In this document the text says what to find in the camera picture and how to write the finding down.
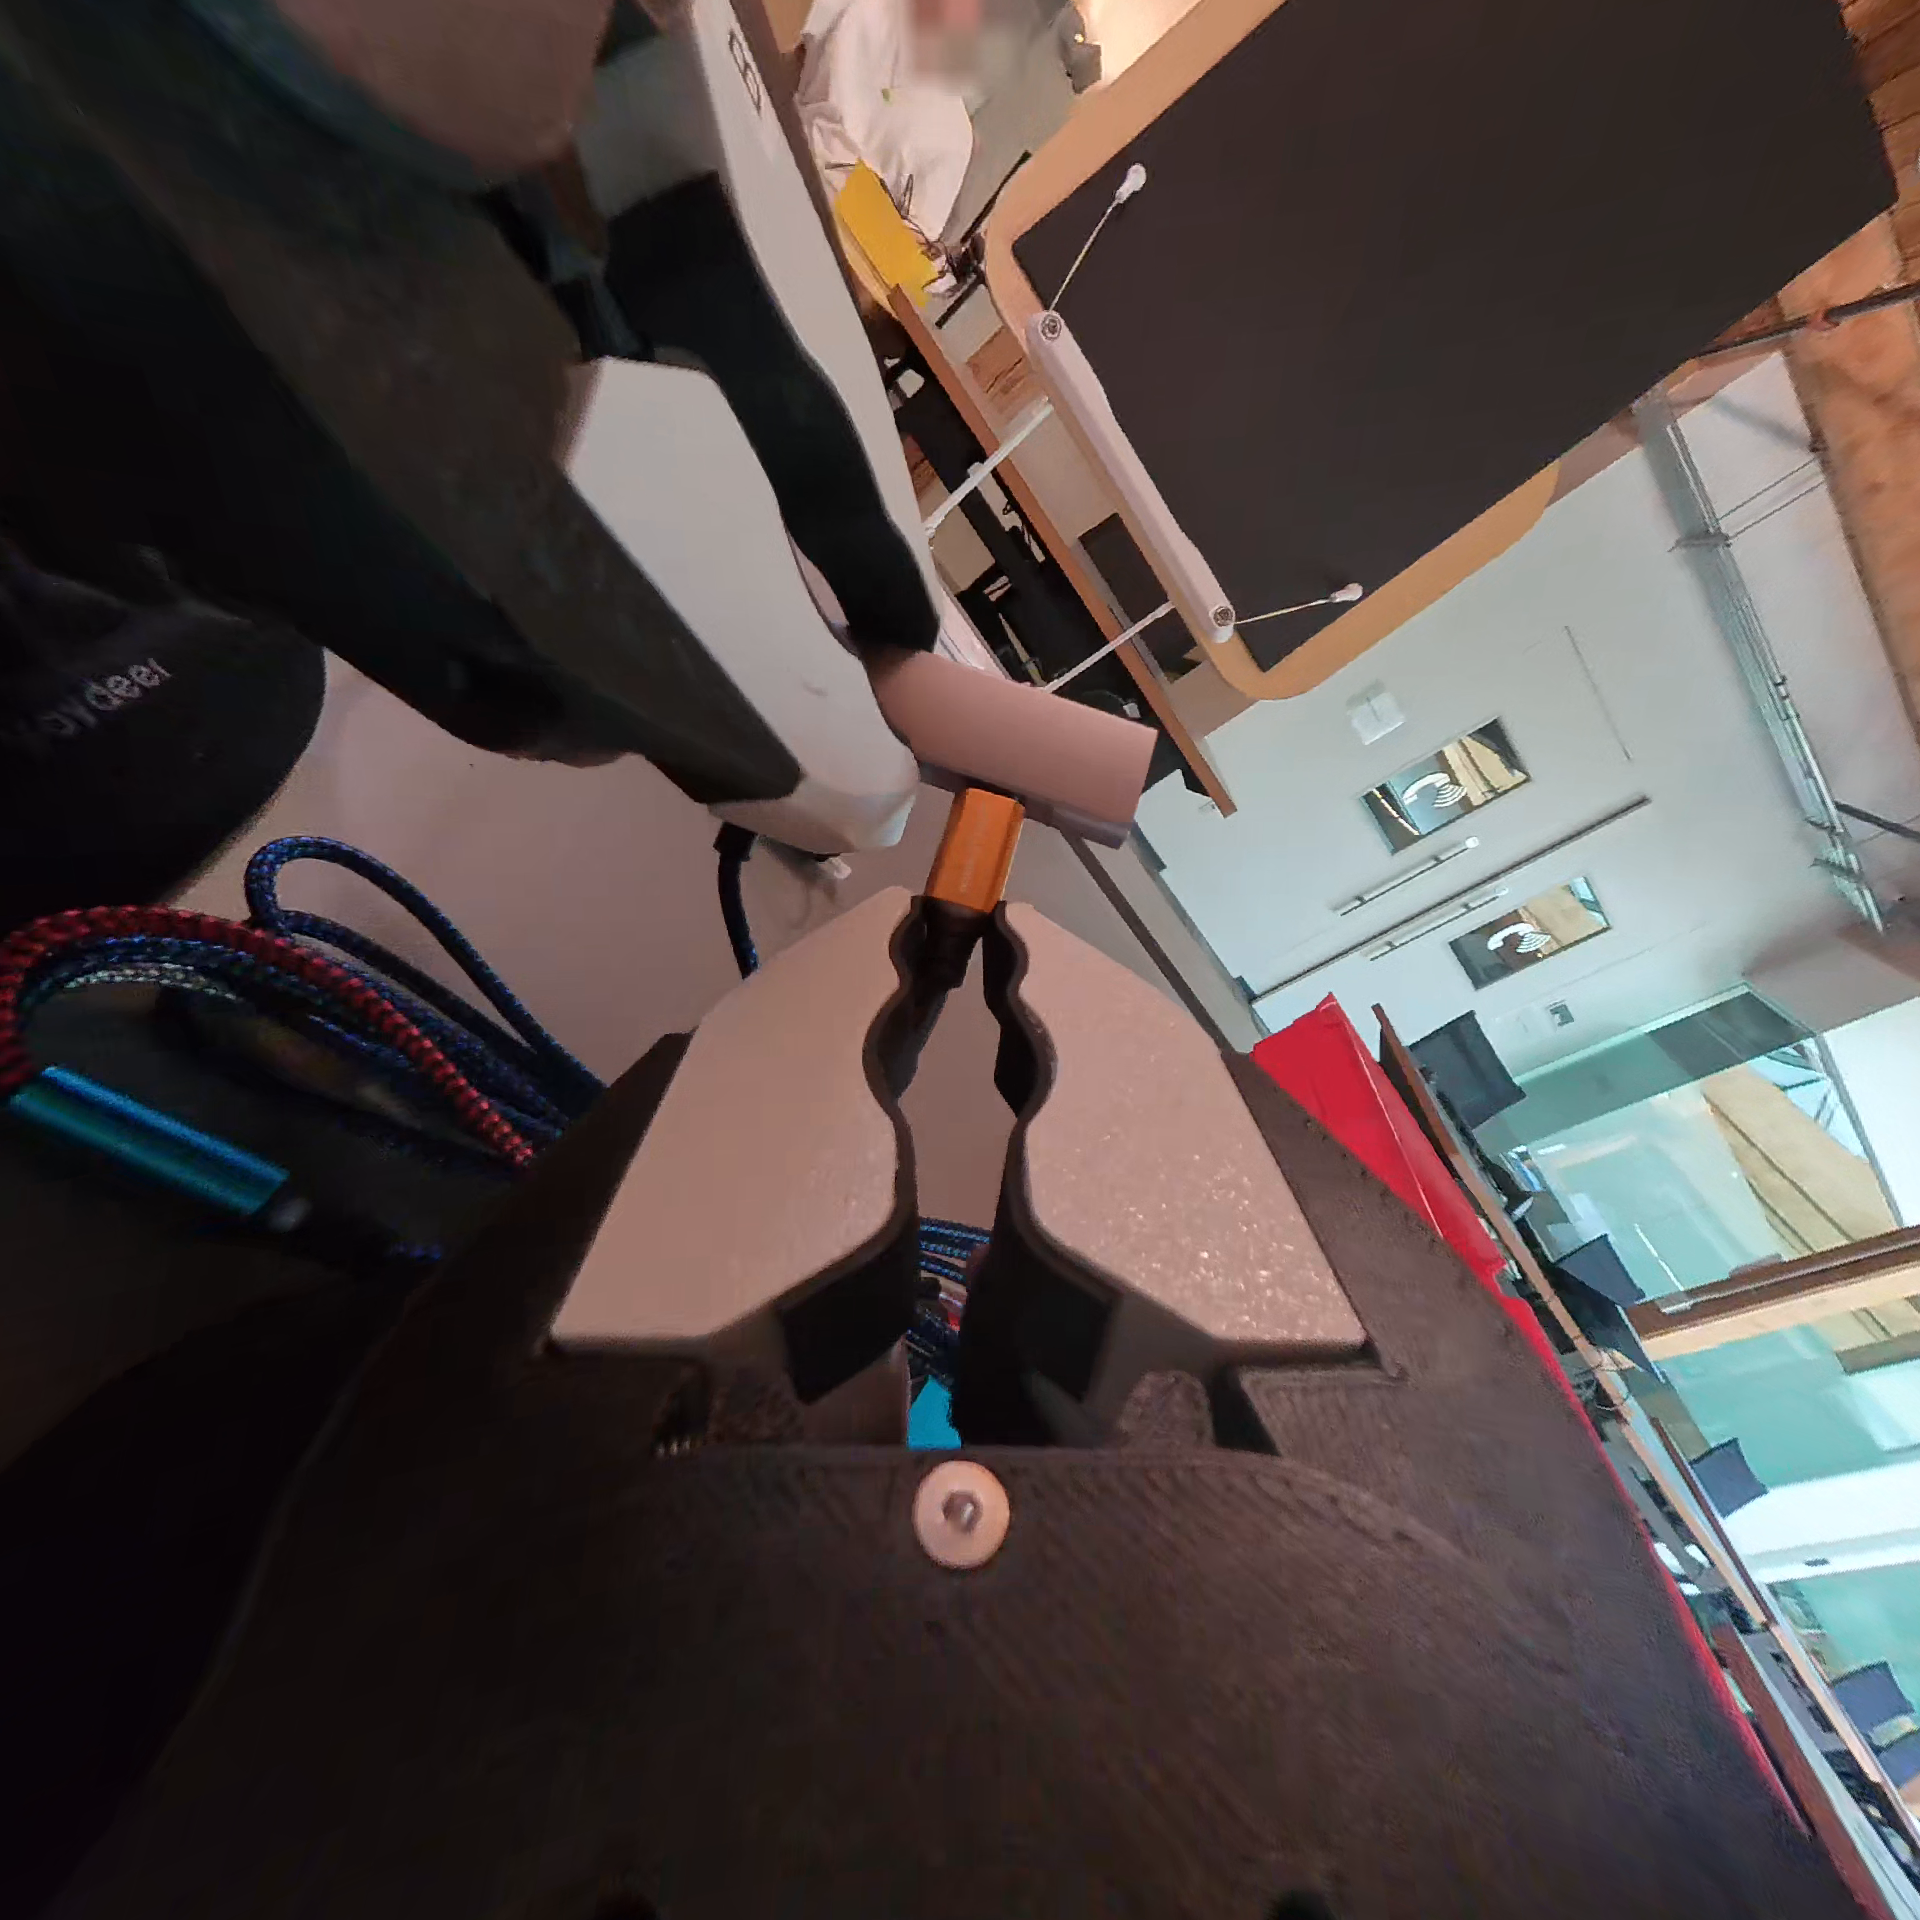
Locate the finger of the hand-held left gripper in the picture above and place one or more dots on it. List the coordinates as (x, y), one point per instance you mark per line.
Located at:
(787, 224)
(705, 539)

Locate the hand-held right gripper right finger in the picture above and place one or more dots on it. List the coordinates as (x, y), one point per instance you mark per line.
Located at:
(1171, 1200)

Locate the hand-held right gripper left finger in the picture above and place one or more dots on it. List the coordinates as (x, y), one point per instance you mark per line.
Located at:
(733, 1171)

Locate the red storage bin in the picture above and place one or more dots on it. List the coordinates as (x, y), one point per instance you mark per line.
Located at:
(1349, 1108)

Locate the grey usb hub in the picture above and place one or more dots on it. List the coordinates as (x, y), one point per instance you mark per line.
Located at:
(1036, 744)

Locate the yellow packet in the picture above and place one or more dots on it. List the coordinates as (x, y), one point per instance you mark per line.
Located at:
(877, 224)

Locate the black computer monitor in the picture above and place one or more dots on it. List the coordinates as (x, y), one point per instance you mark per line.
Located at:
(1469, 1073)

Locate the white desk lamp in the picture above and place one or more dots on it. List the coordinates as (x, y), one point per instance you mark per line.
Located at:
(1125, 464)

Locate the phone booth door window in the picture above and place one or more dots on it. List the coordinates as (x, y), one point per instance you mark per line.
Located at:
(1448, 787)
(1529, 932)

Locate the black panel wooden rim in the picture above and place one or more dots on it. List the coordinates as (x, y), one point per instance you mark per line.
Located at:
(1425, 299)

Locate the white wall plate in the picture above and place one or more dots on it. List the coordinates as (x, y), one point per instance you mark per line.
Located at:
(1377, 714)

